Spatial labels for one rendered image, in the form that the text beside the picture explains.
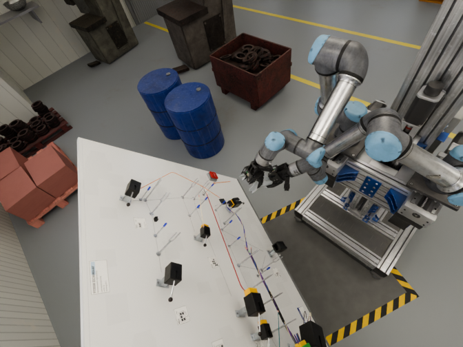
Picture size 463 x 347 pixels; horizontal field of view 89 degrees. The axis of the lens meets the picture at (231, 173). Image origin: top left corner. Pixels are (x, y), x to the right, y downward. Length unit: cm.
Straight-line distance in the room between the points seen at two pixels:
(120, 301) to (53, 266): 256
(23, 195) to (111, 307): 280
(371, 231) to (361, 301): 57
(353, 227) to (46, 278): 311
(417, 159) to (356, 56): 45
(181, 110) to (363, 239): 207
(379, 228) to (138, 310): 201
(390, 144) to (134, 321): 101
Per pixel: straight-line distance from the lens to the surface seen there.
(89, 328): 79
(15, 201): 353
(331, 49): 110
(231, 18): 478
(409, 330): 249
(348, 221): 235
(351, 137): 123
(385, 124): 106
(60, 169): 341
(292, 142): 104
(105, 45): 587
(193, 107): 254
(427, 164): 117
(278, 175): 127
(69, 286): 313
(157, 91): 297
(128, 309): 83
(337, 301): 237
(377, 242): 235
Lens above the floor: 231
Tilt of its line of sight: 55 degrees down
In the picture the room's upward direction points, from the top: 17 degrees counter-clockwise
